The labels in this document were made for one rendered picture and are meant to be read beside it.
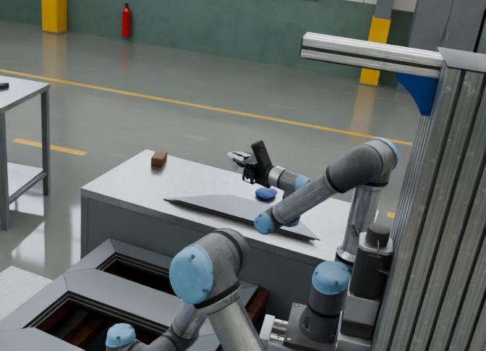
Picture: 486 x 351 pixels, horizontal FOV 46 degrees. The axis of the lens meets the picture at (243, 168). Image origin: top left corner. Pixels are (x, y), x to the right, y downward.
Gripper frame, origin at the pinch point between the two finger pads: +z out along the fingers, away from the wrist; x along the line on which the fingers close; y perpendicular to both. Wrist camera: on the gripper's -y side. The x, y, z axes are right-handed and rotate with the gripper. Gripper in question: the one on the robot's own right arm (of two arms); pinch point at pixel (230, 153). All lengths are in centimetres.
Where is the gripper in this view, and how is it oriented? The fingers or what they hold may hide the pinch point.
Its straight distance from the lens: 215.7
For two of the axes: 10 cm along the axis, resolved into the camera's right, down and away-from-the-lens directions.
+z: -7.8, -3.2, 5.4
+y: -0.3, 8.7, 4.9
